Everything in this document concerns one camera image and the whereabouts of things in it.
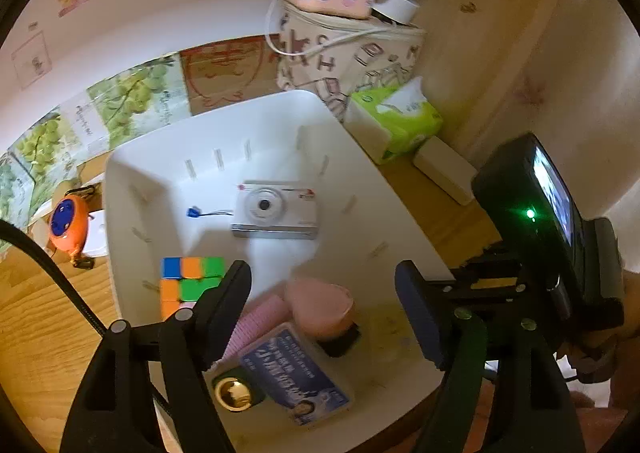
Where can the silver compact camera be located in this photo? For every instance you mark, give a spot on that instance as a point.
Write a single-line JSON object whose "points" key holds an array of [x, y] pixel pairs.
{"points": [[275, 208]]}

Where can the white plastic bin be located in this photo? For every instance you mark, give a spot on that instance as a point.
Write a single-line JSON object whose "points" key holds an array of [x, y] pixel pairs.
{"points": [[350, 213]]}

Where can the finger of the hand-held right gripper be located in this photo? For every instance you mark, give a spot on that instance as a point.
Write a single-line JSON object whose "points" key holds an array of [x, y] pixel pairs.
{"points": [[492, 275]]}

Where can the white tape roll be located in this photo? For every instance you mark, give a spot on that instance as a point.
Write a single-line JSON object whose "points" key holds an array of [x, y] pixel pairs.
{"points": [[397, 8]]}

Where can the black power adapter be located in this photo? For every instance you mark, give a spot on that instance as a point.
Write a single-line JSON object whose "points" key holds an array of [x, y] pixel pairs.
{"points": [[340, 340]]}

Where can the clear box blue label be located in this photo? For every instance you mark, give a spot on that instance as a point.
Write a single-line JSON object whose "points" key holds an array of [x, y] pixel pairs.
{"points": [[290, 373]]}

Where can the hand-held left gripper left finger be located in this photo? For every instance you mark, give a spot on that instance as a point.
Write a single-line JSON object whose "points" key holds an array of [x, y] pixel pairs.
{"points": [[230, 308]]}

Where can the person's right hand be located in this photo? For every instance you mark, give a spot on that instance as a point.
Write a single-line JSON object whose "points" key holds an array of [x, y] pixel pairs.
{"points": [[627, 358]]}

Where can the pink oval case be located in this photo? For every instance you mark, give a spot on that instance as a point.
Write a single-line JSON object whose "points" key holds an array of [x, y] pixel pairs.
{"points": [[260, 323]]}

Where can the pink frame wall sticker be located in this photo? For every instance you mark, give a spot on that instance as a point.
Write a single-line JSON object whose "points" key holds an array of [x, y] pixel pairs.
{"points": [[32, 58]]}

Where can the cardboard box red print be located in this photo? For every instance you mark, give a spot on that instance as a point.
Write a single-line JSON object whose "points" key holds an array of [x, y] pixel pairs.
{"points": [[225, 78]]}

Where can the pink round container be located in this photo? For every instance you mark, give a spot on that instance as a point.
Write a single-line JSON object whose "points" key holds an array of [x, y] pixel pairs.
{"points": [[320, 308]]}

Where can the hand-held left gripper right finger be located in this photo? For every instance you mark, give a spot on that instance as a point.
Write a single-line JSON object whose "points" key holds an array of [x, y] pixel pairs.
{"points": [[417, 313]]}

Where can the gold round metal object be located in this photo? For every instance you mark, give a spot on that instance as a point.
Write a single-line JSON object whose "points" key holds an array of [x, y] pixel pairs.
{"points": [[232, 390]]}

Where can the green tissue pack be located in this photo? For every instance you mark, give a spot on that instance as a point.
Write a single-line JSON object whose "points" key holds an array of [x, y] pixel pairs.
{"points": [[405, 123]]}

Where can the multicoloured puzzle cube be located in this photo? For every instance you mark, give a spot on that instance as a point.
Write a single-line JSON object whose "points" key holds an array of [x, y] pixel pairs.
{"points": [[192, 283]]}

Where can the white rectangular case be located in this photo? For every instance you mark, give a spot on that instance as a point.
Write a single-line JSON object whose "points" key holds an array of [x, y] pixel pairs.
{"points": [[445, 170]]}

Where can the printed canvas bag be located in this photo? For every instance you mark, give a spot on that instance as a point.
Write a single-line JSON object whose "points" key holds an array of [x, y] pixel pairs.
{"points": [[345, 63]]}

